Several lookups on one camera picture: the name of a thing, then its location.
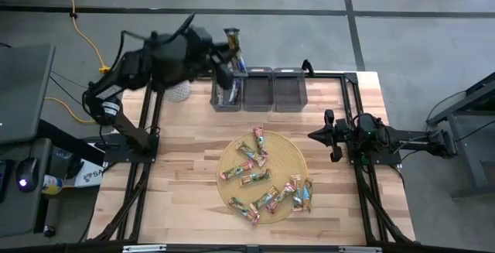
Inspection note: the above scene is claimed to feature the black frame clamp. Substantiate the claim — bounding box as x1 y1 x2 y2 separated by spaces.
301 59 315 77

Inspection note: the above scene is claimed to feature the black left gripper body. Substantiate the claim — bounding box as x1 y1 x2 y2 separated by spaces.
185 26 220 70

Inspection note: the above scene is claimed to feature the white and yellow bottle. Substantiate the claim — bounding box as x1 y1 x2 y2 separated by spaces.
41 173 65 196

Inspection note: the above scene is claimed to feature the black floor tape strip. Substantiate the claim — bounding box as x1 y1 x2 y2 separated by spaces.
0 4 495 19
339 0 367 72

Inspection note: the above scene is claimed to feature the black cable by side table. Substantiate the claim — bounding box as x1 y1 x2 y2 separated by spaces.
425 89 495 145

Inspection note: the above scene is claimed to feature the yellow extension cord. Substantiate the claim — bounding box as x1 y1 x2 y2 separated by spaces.
56 0 112 75
44 97 97 125

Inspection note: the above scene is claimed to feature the round woven straw placemat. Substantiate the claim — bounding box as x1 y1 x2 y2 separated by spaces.
215 129 309 225

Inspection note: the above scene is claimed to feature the black floor cable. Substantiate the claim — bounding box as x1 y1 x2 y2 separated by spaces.
49 70 89 107

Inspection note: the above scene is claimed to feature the grey side desk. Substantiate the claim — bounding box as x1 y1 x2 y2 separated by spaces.
0 136 53 239

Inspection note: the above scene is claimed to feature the succulent in white patterned pot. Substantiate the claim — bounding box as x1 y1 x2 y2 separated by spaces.
165 79 193 104

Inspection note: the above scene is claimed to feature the black aluminium table frame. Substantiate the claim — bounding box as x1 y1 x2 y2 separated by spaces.
87 69 418 246

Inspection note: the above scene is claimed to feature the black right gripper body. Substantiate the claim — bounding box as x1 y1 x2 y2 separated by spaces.
323 108 351 164

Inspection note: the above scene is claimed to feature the white printed box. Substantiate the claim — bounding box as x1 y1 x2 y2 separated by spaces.
73 159 105 189

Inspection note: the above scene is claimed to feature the grey translucent plastic bin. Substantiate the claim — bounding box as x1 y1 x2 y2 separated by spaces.
241 66 275 113
210 67 244 113
272 66 309 114

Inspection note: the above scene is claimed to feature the silver metal bracket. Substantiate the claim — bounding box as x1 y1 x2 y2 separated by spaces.
122 244 167 253
339 246 383 253

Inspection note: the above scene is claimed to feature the black computer mouse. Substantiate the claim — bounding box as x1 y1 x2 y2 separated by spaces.
15 156 40 193

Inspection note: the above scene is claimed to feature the grey metal side table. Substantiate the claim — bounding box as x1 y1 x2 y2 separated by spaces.
425 70 495 200

